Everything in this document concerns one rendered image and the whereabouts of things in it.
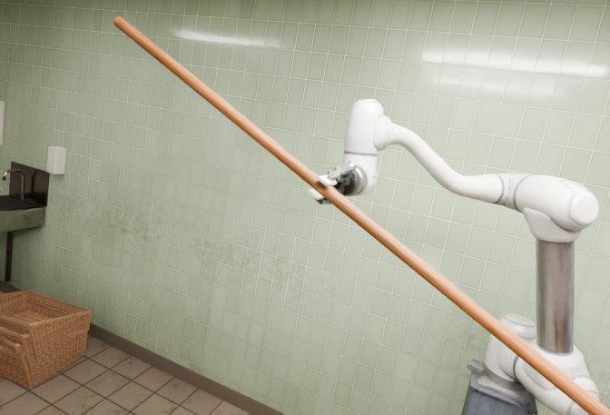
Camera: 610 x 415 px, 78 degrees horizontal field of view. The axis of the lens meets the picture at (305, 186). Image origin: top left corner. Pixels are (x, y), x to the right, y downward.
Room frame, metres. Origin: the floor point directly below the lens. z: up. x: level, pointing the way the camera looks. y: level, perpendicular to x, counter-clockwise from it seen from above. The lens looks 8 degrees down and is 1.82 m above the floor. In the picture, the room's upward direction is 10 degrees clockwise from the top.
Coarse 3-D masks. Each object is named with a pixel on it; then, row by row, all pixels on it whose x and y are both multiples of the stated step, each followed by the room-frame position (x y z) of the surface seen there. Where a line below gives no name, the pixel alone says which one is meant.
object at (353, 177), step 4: (344, 176) 0.97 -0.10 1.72; (348, 176) 0.98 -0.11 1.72; (352, 176) 1.02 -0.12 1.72; (356, 176) 1.02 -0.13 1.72; (352, 180) 1.01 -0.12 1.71; (356, 180) 1.01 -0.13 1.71; (336, 184) 0.97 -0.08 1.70; (340, 184) 0.97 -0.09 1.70; (344, 184) 1.00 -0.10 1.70; (352, 184) 1.01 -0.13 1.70; (356, 184) 1.01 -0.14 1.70; (336, 188) 0.97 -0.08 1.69; (344, 188) 1.02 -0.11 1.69; (348, 188) 1.02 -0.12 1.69; (352, 188) 1.01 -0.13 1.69; (356, 188) 1.02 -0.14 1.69; (344, 192) 1.02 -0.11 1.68; (348, 192) 1.02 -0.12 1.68; (352, 192) 1.01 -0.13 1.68
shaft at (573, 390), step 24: (120, 24) 1.09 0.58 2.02; (144, 48) 1.06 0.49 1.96; (216, 96) 0.97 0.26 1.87; (240, 120) 0.94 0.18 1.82; (264, 144) 0.91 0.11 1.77; (336, 192) 0.85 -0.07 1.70; (360, 216) 0.82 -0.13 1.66; (384, 240) 0.79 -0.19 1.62; (408, 264) 0.77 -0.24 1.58; (456, 288) 0.74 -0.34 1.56; (480, 312) 0.72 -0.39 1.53; (504, 336) 0.70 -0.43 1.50; (528, 360) 0.68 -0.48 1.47; (576, 384) 0.66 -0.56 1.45; (600, 408) 0.64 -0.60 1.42
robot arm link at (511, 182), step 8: (504, 176) 1.25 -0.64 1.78; (512, 176) 1.24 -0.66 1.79; (520, 176) 1.22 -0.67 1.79; (504, 184) 1.22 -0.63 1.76; (512, 184) 1.21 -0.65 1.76; (504, 192) 1.22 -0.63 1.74; (512, 192) 1.20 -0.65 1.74; (504, 200) 1.23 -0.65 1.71; (512, 200) 1.20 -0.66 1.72; (512, 208) 1.22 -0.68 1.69
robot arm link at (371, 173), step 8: (344, 152) 1.16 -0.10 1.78; (344, 160) 1.15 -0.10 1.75; (352, 160) 1.13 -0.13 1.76; (360, 160) 1.12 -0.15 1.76; (368, 160) 1.12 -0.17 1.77; (376, 160) 1.15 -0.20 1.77; (368, 168) 1.12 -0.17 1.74; (376, 168) 1.16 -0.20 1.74; (368, 176) 1.11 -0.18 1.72; (376, 176) 1.18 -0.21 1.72; (368, 184) 1.11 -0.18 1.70; (368, 192) 1.15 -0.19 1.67
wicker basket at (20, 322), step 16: (0, 304) 2.38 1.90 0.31; (16, 304) 2.49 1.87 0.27; (48, 304) 2.53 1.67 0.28; (64, 304) 2.50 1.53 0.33; (0, 320) 2.07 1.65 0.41; (16, 320) 2.03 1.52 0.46; (32, 320) 2.45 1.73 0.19; (48, 320) 2.13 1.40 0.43; (64, 320) 2.26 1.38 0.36; (80, 320) 2.38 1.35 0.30; (32, 336) 2.03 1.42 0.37; (48, 336) 2.14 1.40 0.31; (64, 336) 2.26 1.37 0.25; (48, 352) 2.15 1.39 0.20
